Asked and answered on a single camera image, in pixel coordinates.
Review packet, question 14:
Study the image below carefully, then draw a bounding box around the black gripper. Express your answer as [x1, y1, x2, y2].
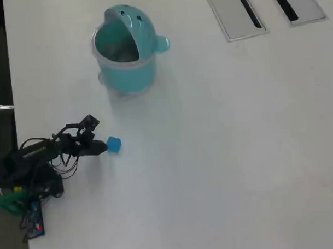
[56, 129, 108, 158]

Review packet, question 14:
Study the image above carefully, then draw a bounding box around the blue lego block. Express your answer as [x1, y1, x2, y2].
[105, 135, 123, 155]

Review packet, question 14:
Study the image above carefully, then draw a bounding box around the teal whale-shaped bin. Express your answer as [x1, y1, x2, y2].
[90, 3, 173, 98]

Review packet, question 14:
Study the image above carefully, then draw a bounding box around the blue circuit board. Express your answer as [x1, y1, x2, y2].
[22, 199, 46, 240]

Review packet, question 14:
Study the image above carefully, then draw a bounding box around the green table clamp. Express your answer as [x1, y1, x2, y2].
[0, 189, 31, 217]

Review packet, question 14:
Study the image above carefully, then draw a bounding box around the long black power cable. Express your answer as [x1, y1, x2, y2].
[18, 200, 34, 244]

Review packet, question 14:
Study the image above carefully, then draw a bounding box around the silver desk cable grommet plate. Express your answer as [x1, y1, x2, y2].
[203, 0, 271, 44]
[266, 0, 329, 28]

